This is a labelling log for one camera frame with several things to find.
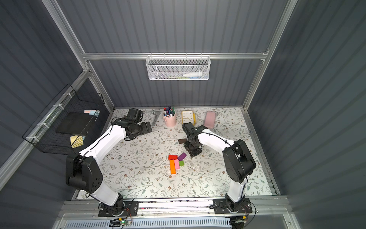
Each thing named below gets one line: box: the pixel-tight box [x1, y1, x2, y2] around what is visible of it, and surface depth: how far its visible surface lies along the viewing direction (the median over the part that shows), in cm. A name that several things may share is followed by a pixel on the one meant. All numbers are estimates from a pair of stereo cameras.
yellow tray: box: [181, 110, 196, 126], surface depth 114 cm
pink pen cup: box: [162, 109, 177, 128], surface depth 104 cm
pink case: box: [203, 110, 216, 130], surface depth 113 cm
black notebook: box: [55, 111, 94, 136], surface depth 76 cm
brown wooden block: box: [178, 138, 187, 145], surface depth 102 cm
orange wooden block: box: [169, 159, 176, 175], surface depth 90 cm
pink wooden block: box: [173, 159, 180, 170], surface depth 91 cm
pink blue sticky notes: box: [83, 109, 97, 116], surface depth 83 cm
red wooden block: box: [168, 154, 178, 160], surface depth 93 cm
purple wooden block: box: [178, 152, 187, 161], surface depth 95 cm
